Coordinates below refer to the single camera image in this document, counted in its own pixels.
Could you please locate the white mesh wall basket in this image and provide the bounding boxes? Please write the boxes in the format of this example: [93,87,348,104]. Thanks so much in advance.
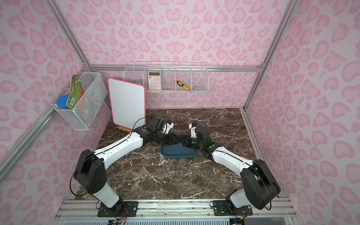
[55,72,108,130]

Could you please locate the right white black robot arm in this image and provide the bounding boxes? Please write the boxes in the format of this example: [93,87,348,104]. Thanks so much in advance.
[184,123,281,210]

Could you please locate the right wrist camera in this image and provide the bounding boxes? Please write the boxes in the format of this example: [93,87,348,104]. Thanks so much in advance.
[188,122,200,139]

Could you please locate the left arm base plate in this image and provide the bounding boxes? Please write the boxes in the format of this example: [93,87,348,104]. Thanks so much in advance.
[97,201,139,218]

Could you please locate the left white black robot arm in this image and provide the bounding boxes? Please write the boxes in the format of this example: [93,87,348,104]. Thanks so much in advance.
[72,126,180,209]

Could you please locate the row of table wing nuts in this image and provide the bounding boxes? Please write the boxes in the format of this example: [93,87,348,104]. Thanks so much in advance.
[156,170,212,179]

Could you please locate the green paper cards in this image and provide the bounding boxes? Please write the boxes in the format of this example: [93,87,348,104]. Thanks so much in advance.
[66,75,85,110]

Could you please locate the teal plastic storage box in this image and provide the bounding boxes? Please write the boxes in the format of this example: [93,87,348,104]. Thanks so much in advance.
[160,134,197,159]

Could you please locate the blue round lid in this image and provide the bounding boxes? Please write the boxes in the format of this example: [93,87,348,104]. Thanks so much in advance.
[56,95,69,109]

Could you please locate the white pink calculator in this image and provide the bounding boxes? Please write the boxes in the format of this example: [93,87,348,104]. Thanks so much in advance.
[148,71,161,91]

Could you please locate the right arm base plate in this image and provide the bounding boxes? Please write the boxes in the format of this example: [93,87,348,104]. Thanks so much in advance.
[209,200,253,217]

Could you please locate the white wire wall shelf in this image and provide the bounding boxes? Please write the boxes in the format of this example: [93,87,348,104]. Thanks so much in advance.
[123,64,210,93]

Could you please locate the pink framed whiteboard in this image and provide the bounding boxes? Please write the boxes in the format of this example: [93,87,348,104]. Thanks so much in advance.
[108,78,146,129]

